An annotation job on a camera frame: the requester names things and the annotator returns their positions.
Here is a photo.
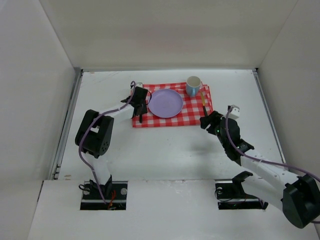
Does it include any light blue mug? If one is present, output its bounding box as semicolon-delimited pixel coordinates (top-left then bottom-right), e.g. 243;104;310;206
185;76;202;97

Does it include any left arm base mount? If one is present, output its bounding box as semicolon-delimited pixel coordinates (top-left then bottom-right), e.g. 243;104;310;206
78;176;128;211

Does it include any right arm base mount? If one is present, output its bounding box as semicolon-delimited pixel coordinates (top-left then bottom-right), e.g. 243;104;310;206
214;171;269;210

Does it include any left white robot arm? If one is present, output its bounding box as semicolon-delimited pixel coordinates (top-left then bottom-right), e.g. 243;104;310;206
75;85;152;186

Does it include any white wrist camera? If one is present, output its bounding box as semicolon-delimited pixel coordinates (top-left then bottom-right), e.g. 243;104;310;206
135;82;143;88
228;105;240;120

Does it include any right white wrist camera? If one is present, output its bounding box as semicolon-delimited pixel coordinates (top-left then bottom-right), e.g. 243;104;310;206
228;105;240;120

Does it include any red white checkered cloth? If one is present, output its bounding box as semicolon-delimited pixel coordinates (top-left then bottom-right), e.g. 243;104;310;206
132;82;213;128

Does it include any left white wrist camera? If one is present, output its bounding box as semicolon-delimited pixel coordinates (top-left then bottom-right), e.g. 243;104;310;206
135;82;143;88

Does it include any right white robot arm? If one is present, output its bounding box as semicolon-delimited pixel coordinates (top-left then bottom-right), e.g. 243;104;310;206
200;105;320;229

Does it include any purple plastic plate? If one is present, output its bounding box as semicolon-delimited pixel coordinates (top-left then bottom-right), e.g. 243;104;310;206
148;89;184;119

